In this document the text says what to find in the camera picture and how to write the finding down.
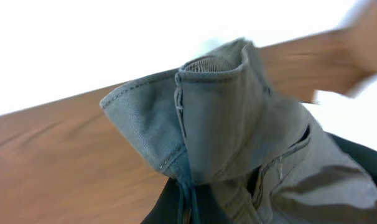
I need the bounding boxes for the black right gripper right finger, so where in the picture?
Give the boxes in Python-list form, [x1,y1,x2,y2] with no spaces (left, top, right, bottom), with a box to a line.
[328,133,377,186]

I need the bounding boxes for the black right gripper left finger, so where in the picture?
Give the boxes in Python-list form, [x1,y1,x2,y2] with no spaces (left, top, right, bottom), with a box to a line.
[141,179,232,224]

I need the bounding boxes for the grey shorts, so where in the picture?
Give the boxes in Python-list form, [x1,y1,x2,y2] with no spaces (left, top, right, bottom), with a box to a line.
[100,39,377,224]

